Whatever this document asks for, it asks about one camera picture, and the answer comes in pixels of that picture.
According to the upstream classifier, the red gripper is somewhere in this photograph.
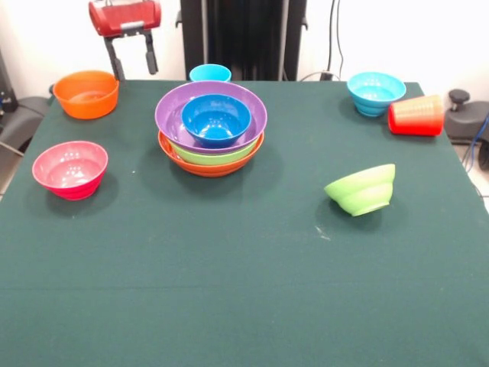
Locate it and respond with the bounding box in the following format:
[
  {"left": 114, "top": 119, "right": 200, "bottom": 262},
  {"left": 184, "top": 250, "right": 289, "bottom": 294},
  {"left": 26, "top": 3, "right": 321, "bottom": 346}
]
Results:
[{"left": 88, "top": 0, "right": 163, "bottom": 83}]

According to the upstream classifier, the purple bowl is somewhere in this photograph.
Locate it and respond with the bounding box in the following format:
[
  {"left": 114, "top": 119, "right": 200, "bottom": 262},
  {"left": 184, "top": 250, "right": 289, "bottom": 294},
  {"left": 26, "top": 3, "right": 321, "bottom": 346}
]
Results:
[{"left": 154, "top": 80, "right": 269, "bottom": 155}]

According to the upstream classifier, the light blue cup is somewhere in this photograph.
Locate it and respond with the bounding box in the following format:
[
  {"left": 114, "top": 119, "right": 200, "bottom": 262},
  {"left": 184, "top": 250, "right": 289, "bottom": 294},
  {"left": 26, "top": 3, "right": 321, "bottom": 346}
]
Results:
[{"left": 189, "top": 63, "right": 232, "bottom": 83}]

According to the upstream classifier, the dark blue bowl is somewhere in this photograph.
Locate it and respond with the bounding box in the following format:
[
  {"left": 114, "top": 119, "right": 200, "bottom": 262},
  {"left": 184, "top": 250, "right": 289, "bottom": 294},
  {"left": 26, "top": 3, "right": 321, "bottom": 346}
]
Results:
[{"left": 180, "top": 93, "right": 252, "bottom": 149}]

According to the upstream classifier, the large green bowl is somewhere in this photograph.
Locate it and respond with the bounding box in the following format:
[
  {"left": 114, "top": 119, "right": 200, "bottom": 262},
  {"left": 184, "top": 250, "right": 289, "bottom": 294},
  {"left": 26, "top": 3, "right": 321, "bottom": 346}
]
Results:
[{"left": 167, "top": 132, "right": 261, "bottom": 166}]

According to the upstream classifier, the magenta bowl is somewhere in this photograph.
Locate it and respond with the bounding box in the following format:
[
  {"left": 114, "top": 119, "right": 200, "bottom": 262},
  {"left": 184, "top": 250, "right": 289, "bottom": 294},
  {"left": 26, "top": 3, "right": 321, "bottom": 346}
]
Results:
[{"left": 31, "top": 140, "right": 109, "bottom": 202}]

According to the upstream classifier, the wide orange bowl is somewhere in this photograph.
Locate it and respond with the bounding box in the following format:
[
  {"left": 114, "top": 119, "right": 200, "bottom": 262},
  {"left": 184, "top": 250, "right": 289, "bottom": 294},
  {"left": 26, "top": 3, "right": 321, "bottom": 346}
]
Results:
[{"left": 157, "top": 129, "right": 265, "bottom": 178}]

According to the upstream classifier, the light blue bowl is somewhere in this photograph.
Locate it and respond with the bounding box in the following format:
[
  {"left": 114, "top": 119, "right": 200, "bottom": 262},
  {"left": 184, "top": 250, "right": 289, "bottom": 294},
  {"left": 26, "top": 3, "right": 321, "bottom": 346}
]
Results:
[{"left": 346, "top": 71, "right": 407, "bottom": 118}]

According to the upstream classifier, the small green bowl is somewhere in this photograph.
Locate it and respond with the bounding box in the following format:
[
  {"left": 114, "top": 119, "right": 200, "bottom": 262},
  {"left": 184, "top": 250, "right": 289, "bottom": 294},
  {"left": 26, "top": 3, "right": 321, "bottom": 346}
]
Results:
[{"left": 323, "top": 163, "right": 397, "bottom": 218}]

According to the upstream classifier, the red cup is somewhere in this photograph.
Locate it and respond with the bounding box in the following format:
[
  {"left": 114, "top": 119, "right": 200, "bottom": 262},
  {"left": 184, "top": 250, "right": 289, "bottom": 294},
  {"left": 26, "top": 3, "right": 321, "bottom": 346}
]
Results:
[{"left": 387, "top": 93, "right": 445, "bottom": 137}]

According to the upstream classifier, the deep orange bowl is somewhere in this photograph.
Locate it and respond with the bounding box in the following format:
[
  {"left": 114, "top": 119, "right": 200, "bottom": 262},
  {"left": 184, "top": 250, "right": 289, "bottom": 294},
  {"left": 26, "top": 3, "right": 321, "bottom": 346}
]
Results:
[{"left": 52, "top": 70, "right": 120, "bottom": 120}]

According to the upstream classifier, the grey machine base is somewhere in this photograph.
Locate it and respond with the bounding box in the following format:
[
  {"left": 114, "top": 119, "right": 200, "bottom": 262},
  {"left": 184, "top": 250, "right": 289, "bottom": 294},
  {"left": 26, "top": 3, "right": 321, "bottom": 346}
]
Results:
[
  {"left": 0, "top": 95, "right": 50, "bottom": 154},
  {"left": 442, "top": 89, "right": 489, "bottom": 142}
]

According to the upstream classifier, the dark green tablecloth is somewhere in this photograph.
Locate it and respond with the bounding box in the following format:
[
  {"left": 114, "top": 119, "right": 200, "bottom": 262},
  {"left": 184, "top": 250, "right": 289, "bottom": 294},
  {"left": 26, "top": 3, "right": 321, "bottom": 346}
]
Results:
[{"left": 0, "top": 78, "right": 489, "bottom": 367}]

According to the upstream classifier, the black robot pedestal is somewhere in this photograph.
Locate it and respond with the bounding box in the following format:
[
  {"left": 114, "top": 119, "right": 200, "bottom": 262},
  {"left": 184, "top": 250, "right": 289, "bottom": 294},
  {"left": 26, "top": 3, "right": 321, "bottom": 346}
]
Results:
[{"left": 176, "top": 0, "right": 309, "bottom": 83}]

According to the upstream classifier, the black wall cable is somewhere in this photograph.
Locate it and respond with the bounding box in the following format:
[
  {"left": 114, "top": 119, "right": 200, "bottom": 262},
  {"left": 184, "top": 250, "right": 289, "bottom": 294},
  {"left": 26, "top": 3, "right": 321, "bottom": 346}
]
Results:
[{"left": 301, "top": 0, "right": 345, "bottom": 82}]

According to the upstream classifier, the blue cable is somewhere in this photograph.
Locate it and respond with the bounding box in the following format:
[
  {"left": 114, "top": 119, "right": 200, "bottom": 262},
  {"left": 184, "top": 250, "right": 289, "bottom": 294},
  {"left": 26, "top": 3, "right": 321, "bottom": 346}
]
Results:
[{"left": 471, "top": 112, "right": 489, "bottom": 150}]

